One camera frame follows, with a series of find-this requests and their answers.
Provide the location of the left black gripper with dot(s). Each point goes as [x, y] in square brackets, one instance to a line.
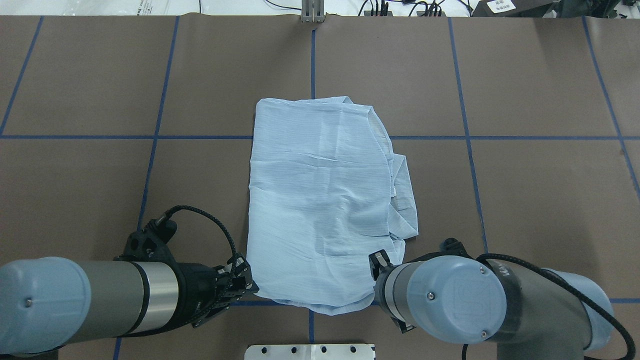
[196, 295]

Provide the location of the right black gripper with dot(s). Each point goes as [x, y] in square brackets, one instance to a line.
[378, 260]

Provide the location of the light blue button-up shirt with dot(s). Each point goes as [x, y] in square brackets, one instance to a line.
[326, 190]

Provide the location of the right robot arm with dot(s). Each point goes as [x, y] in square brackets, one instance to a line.
[530, 313]

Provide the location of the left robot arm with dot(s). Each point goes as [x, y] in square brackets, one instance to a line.
[50, 302]

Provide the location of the black device with label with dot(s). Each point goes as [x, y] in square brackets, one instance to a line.
[513, 8]

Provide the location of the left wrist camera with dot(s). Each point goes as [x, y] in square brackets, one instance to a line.
[151, 243]

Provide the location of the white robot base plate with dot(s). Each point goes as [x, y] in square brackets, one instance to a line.
[323, 351]

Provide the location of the aluminium frame post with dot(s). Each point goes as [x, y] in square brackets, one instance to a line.
[313, 11]

